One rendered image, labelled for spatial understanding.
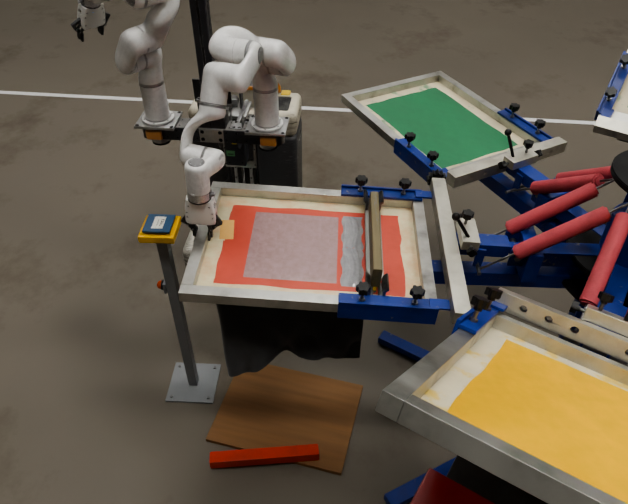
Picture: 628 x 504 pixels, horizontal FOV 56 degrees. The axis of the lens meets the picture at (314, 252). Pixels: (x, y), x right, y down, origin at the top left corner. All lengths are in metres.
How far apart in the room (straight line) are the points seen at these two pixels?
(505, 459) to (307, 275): 1.14
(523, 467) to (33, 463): 2.29
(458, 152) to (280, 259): 1.02
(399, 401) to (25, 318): 2.73
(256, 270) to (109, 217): 2.12
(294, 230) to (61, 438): 1.44
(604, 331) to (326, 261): 0.85
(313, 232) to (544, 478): 1.36
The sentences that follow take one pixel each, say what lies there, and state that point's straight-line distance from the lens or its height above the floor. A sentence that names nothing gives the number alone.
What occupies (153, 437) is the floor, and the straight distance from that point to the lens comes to 2.79.
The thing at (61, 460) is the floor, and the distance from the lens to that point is 2.85.
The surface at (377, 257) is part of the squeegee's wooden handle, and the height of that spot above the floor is 1.08.
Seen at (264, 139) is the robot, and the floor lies 1.11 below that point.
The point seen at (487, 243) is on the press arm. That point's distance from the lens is 2.03.
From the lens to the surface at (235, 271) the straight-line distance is 1.93.
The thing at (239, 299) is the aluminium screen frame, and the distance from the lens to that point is 1.81.
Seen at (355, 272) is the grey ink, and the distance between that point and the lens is 1.94.
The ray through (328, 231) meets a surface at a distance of 2.09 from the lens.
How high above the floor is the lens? 2.32
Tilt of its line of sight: 42 degrees down
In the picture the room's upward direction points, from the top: straight up
